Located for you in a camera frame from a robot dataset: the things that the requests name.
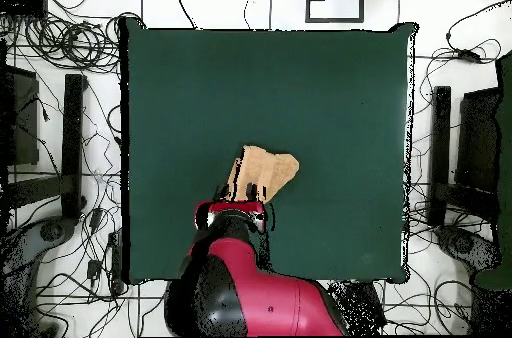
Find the tan terry towel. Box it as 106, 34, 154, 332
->
218, 144, 300, 205

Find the black flat box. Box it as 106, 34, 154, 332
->
0, 0, 49, 16

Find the dark green table cloth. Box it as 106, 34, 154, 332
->
118, 16, 419, 285

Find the black power strip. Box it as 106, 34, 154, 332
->
108, 229, 125, 297

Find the black oblong box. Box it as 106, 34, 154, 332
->
327, 279, 388, 335

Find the black metal stand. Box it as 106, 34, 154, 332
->
5, 73, 88, 221
426, 85, 499, 228

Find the black panel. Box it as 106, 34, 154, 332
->
454, 87, 503, 195
0, 64, 40, 167

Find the green cloth piece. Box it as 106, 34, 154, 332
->
473, 51, 512, 292

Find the coil of black cables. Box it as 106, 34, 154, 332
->
23, 13, 121, 73

